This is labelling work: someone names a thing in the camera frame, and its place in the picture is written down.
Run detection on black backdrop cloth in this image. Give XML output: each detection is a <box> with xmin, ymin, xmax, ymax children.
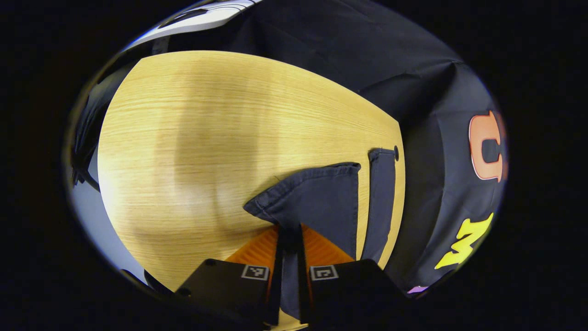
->
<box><xmin>71</xmin><ymin>0</ymin><xmax>509</xmax><ymax>295</ymax></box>

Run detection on dark grey jeans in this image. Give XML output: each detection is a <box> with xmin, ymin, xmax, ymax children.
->
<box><xmin>243</xmin><ymin>148</ymin><xmax>398</xmax><ymax>321</ymax></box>

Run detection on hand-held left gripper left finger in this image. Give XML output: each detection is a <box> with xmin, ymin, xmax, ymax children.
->
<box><xmin>174</xmin><ymin>224</ymin><xmax>282</xmax><ymax>326</ymax></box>

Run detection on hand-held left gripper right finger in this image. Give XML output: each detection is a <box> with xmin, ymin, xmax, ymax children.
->
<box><xmin>298</xmin><ymin>223</ymin><xmax>408</xmax><ymax>325</ymax></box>

